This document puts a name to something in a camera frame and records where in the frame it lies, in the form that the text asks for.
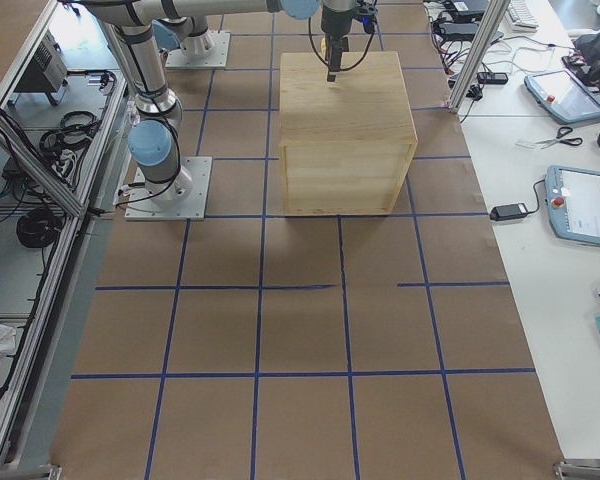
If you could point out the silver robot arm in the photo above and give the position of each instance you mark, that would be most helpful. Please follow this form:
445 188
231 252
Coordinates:
175 22
132 22

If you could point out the light wooden drawer cabinet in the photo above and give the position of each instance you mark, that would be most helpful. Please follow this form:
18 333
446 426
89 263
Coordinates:
346 145

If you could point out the upper teach pendant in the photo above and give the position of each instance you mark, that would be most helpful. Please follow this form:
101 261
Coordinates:
563 96

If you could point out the teach pendant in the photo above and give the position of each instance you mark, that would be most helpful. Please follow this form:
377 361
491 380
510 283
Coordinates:
573 203
563 96

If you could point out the black power adapter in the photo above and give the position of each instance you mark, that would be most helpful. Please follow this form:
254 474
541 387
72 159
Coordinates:
508 212

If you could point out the lower teach pendant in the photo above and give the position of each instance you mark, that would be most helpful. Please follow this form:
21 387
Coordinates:
573 203

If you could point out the grey electronics box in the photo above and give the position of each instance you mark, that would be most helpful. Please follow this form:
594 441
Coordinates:
45 73

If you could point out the aluminium frame post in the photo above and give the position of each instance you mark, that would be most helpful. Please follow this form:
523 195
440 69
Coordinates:
488 26

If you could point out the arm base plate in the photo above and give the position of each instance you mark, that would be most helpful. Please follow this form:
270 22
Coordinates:
185 199
203 52

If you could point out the black handled scissors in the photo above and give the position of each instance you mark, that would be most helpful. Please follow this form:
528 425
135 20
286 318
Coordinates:
562 136

